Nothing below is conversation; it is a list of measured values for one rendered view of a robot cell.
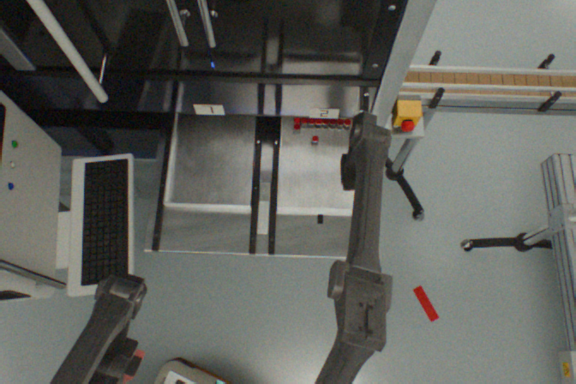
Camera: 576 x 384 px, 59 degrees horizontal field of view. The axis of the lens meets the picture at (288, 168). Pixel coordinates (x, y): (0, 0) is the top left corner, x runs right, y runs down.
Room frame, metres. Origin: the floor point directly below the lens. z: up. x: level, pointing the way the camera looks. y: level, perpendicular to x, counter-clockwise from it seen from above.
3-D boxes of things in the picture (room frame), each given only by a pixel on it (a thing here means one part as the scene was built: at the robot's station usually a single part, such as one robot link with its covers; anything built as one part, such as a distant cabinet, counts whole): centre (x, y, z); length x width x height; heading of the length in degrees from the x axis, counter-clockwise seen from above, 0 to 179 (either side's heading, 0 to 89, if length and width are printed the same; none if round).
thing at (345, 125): (0.71, -0.11, 0.90); 0.18 x 0.02 x 0.05; 88
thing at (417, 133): (0.75, -0.37, 0.87); 0.14 x 0.13 x 0.02; 178
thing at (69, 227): (0.42, 0.63, 0.79); 0.45 x 0.28 x 0.03; 6
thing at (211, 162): (0.61, 0.24, 0.90); 0.34 x 0.26 x 0.04; 178
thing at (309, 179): (0.60, -0.10, 0.90); 0.34 x 0.26 x 0.04; 178
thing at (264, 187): (0.43, 0.07, 0.91); 0.14 x 0.03 x 0.06; 177
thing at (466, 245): (0.51, -1.06, 0.07); 0.50 x 0.08 x 0.14; 88
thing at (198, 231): (0.53, 0.07, 0.87); 0.70 x 0.48 x 0.02; 88
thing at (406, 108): (0.71, -0.36, 1.00); 0.08 x 0.07 x 0.07; 178
